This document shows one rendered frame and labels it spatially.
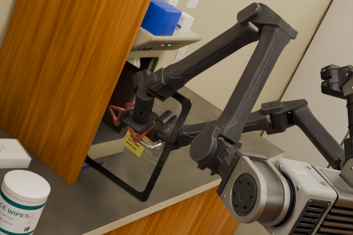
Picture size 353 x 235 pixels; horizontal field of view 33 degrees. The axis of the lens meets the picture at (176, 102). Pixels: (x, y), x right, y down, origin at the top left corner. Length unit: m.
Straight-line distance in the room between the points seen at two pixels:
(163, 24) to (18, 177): 0.65
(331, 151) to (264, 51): 0.48
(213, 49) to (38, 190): 0.62
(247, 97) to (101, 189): 0.81
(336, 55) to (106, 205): 3.18
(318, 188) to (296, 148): 3.75
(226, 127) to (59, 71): 0.77
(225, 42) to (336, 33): 3.31
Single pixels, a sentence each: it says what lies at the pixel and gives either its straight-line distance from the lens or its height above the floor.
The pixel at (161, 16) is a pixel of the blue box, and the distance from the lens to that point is 1.92.
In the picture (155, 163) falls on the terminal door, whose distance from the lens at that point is 1.98.
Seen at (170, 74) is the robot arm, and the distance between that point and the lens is 1.73.
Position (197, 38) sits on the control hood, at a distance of 2.15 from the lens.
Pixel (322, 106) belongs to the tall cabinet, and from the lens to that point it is 4.96.
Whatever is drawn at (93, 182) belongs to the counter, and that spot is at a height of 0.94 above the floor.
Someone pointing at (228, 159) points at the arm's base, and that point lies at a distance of 1.39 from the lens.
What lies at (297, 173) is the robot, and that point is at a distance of 1.35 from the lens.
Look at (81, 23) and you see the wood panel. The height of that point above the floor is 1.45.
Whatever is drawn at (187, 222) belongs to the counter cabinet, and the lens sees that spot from 2.67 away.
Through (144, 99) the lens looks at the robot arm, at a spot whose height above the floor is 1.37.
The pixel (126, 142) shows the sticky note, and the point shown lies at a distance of 2.02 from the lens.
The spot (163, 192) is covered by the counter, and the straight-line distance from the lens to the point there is 2.26.
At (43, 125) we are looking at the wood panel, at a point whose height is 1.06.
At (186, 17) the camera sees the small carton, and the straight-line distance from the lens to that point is 2.08.
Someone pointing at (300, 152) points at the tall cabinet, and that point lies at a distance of 5.08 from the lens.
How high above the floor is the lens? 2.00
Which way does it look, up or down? 20 degrees down
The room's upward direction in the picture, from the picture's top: 25 degrees clockwise
